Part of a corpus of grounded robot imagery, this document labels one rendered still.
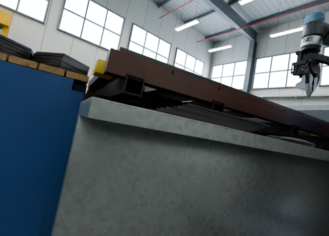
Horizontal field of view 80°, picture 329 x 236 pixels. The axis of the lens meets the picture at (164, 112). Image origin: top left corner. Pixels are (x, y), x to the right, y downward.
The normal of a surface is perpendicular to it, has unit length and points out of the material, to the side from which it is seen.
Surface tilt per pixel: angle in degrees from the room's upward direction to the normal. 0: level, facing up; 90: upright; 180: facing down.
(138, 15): 90
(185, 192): 90
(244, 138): 90
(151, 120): 90
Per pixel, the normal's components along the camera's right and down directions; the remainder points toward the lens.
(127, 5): 0.62, 0.05
